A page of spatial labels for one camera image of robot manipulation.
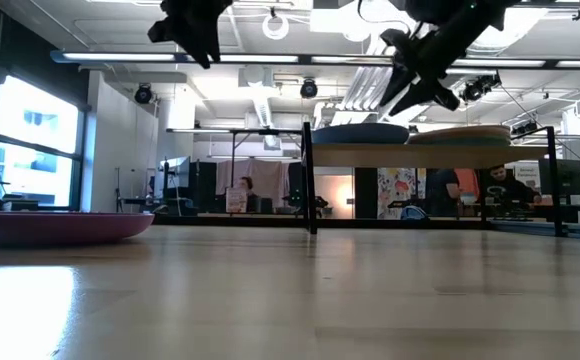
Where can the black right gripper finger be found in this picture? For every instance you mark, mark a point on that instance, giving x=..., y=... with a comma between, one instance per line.
x=399, y=82
x=417, y=97

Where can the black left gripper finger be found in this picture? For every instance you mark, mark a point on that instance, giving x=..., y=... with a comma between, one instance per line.
x=207, y=52
x=162, y=32

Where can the pale green plate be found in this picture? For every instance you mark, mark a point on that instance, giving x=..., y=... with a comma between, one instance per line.
x=460, y=142

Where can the blue plate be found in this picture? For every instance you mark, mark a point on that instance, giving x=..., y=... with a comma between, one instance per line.
x=360, y=134

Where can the purple plate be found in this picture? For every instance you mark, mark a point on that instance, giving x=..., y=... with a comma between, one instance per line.
x=55, y=227

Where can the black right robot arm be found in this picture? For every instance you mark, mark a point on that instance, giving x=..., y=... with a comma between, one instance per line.
x=445, y=7

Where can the wooden shelf with black legs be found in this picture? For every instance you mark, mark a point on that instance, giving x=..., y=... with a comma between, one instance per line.
x=420, y=156

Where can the long ceiling light bar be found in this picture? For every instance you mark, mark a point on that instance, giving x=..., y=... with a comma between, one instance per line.
x=120, y=57

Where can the black ceiling spotlight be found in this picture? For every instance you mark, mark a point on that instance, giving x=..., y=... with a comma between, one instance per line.
x=143, y=94
x=308, y=88
x=480, y=89

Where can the colourful poster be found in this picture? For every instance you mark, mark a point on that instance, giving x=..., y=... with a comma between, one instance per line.
x=395, y=189

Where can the person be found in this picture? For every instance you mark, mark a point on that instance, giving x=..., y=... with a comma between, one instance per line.
x=247, y=192
x=445, y=190
x=507, y=189

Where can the blue bag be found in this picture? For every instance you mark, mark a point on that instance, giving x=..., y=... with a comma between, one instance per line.
x=412, y=213

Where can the lit desktop monitor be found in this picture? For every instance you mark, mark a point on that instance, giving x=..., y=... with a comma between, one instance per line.
x=176, y=172

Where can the black cabinet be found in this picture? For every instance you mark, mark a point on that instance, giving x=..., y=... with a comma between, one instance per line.
x=202, y=186

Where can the grey curtain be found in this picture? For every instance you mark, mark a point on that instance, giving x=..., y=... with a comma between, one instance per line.
x=270, y=177

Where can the white and orange sign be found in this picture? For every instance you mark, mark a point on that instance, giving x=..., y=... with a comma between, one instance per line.
x=236, y=200

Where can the large window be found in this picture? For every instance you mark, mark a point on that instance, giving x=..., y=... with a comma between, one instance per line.
x=35, y=120

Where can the dark desktop monitor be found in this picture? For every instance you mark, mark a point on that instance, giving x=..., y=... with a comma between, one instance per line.
x=562, y=177

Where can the black metal stand frame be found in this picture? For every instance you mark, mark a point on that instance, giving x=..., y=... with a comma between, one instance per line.
x=250, y=131

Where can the black aluminium table frame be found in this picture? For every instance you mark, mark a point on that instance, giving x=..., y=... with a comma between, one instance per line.
x=370, y=223

